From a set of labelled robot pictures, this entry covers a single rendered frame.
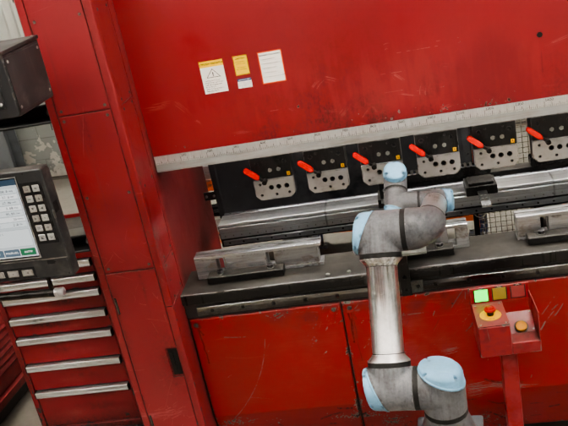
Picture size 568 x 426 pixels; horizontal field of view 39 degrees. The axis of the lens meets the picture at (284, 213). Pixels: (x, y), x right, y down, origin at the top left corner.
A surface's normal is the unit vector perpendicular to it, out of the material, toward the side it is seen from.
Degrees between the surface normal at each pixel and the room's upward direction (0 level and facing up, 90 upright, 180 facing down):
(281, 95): 90
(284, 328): 90
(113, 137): 90
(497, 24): 90
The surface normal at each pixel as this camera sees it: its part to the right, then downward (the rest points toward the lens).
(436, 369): -0.06, -0.92
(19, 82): 0.97, -0.11
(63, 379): -0.10, 0.39
